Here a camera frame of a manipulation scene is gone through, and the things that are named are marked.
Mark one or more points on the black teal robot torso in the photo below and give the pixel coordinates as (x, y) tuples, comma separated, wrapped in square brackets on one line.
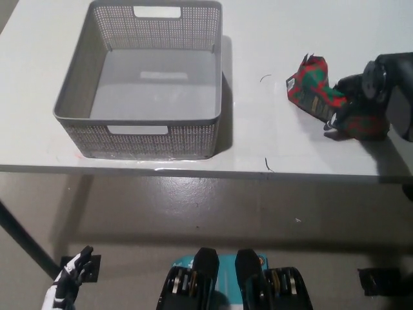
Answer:
[(232, 284)]

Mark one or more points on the red green coffee bean bag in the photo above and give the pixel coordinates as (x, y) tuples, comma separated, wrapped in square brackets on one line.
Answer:
[(309, 87)]

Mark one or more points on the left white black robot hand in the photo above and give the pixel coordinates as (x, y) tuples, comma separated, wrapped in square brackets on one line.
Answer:
[(61, 284)]

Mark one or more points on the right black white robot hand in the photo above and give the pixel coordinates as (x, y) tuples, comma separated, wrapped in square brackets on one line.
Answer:
[(358, 90)]

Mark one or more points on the black metal table leg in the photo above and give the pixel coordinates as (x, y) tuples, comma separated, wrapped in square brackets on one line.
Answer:
[(29, 240), (408, 192)]

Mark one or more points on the gray perforated plastic basket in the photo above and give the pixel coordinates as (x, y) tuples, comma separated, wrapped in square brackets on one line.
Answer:
[(145, 142)]

